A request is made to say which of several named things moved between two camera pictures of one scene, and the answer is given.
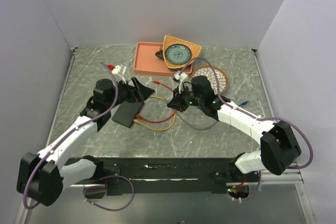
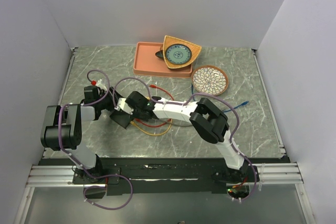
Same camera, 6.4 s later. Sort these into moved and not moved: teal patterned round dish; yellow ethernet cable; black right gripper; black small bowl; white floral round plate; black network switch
Moved: yellow ethernet cable; black right gripper
Not moved: black small bowl; white floral round plate; black network switch; teal patterned round dish
